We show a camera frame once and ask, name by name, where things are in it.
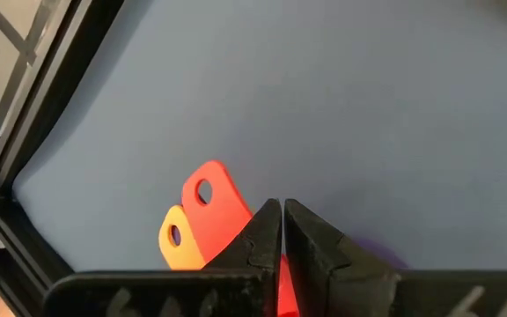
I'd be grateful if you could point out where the grey table mat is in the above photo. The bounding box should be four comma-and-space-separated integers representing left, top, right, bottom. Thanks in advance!
11, 0, 507, 317

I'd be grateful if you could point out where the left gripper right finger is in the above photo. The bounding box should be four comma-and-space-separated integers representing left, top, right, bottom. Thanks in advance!
283, 198, 507, 317

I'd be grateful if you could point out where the red measuring cup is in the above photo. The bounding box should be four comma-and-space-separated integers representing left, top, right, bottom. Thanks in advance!
180, 159, 301, 317

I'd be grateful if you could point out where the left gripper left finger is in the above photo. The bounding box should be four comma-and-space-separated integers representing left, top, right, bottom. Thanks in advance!
44, 198, 283, 317

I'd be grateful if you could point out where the purple measuring cup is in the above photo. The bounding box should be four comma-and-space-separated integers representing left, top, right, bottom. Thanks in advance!
349, 237, 409, 270

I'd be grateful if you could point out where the orange measuring cup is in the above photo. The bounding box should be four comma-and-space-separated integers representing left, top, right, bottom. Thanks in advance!
158, 204, 206, 271

